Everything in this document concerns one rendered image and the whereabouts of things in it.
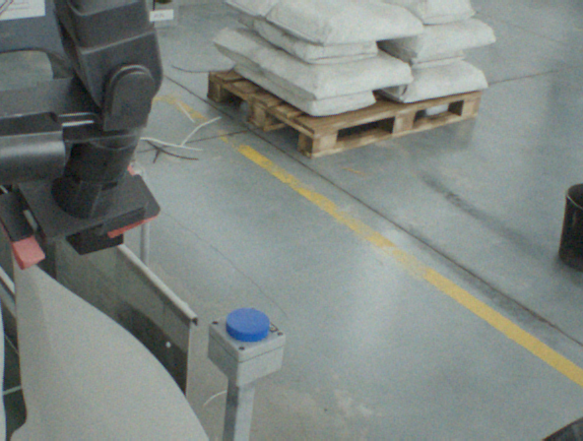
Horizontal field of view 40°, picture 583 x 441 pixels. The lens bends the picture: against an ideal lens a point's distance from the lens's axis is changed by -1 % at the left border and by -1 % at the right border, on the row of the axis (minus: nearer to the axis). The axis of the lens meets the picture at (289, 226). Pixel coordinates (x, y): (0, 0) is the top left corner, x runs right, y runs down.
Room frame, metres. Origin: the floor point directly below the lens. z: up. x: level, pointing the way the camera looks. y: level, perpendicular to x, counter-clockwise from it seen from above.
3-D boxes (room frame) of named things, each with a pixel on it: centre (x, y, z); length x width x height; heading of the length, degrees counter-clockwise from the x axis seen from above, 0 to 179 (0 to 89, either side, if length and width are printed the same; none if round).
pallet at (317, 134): (4.02, -0.21, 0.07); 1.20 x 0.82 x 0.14; 134
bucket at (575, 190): (2.72, -1.15, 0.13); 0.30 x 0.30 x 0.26
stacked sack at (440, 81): (4.08, -0.58, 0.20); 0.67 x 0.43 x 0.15; 132
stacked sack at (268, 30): (3.79, 0.04, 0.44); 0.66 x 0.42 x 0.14; 36
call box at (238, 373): (0.90, 0.04, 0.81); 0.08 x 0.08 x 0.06; 42
